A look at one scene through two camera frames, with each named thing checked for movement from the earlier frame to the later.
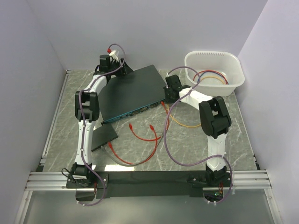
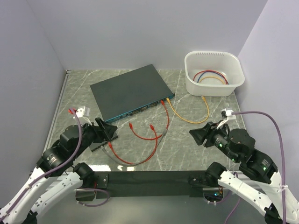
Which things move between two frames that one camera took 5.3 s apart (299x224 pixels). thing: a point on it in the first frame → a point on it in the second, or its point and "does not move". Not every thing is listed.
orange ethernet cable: x=186 y=126 → x=206 y=103
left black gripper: x=122 y=72 → x=106 y=134
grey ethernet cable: x=144 y=160 does not move
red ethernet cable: x=131 y=128 does not move
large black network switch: x=124 y=94 does not move
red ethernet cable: x=142 y=162 does not move
